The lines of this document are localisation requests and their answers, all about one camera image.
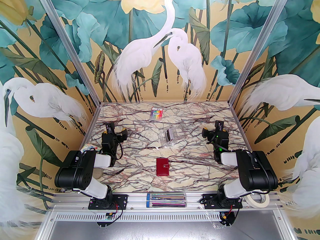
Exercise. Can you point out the clear plastic card box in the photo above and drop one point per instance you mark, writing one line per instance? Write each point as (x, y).
(165, 140)

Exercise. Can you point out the red leather card holder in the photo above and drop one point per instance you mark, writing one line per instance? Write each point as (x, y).
(163, 167)

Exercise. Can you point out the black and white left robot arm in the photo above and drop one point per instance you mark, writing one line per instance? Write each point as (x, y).
(75, 171)

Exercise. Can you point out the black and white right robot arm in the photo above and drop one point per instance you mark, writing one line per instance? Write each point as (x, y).
(257, 174)

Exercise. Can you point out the colourful printed tissue pack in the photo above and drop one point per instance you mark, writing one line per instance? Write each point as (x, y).
(90, 148)

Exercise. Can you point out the pack of coloured markers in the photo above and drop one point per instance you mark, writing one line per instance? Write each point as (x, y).
(156, 113)

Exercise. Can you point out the white masking tape roll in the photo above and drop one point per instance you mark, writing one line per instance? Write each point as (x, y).
(250, 201)

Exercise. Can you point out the perforated metal strip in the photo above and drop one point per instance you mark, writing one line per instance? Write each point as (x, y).
(162, 217)

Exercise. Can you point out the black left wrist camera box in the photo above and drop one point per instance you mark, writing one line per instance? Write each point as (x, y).
(110, 127)

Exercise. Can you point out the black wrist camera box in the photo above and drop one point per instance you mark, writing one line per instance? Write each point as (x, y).
(219, 125)
(110, 127)

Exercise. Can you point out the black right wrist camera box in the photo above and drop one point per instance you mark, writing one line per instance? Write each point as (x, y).
(219, 125)

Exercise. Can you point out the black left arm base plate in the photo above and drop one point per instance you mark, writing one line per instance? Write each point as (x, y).
(122, 200)

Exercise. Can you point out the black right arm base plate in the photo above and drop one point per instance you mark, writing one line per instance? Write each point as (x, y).
(207, 201)

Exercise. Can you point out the aluminium mounting rail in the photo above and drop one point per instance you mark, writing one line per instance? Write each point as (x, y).
(195, 199)

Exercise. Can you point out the aluminium frame post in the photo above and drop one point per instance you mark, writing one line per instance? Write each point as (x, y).
(67, 44)
(260, 44)

